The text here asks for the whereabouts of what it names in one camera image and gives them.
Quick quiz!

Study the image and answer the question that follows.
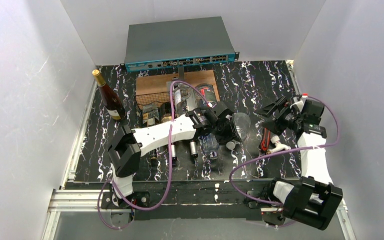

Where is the white plastic faucet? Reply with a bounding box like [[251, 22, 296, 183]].
[[266, 135, 291, 154]]

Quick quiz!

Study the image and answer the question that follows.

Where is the grey network switch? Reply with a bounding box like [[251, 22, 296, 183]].
[[122, 16, 239, 72]]

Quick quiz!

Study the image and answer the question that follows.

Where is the wooden board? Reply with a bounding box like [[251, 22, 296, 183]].
[[136, 70, 220, 100]]

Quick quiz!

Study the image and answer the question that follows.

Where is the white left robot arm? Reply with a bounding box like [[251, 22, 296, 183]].
[[107, 102, 250, 204]]

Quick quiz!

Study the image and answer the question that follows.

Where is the red black utility knife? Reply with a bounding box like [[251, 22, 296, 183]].
[[259, 128, 271, 153]]

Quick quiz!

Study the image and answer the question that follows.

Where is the amber wine bottle gold cap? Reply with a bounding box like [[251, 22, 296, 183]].
[[92, 69, 126, 120]]

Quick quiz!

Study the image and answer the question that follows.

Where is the clear bottle with cork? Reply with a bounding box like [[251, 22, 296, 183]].
[[174, 83, 198, 117]]

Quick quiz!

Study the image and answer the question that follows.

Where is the grey metal bracket post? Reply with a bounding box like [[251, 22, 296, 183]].
[[166, 66, 184, 92]]

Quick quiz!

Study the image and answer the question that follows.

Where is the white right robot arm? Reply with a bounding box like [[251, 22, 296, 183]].
[[258, 96, 343, 230]]

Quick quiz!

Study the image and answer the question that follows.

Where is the black wire wine rack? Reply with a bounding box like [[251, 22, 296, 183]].
[[136, 92, 175, 128]]

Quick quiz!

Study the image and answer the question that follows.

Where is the clear bottle with white cap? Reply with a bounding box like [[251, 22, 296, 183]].
[[226, 112, 251, 150]]

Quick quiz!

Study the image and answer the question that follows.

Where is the clear bottle with dark label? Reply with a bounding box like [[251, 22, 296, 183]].
[[195, 83, 218, 107]]

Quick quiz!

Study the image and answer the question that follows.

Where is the dark green wine bottle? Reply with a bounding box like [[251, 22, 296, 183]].
[[170, 144, 178, 165]]

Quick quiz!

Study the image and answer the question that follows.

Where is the dark bottle with black cap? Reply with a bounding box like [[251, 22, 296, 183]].
[[189, 140, 198, 159]]

